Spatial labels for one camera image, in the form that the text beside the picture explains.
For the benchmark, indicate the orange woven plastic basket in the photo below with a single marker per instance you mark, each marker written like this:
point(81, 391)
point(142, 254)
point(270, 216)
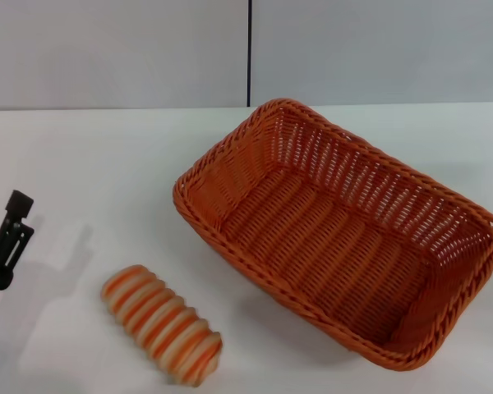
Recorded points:
point(312, 246)

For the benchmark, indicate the orange and cream striped bread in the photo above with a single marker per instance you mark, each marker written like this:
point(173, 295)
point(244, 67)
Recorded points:
point(160, 324)

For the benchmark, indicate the black wall panel seam strip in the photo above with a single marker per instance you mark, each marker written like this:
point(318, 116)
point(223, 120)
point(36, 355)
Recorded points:
point(250, 53)

